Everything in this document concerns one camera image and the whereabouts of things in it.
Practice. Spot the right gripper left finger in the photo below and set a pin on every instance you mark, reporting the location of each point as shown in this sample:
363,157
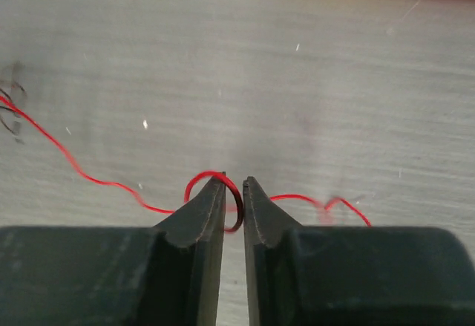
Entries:
167,274

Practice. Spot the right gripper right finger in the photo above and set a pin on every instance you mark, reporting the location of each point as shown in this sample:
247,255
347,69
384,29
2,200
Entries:
351,275

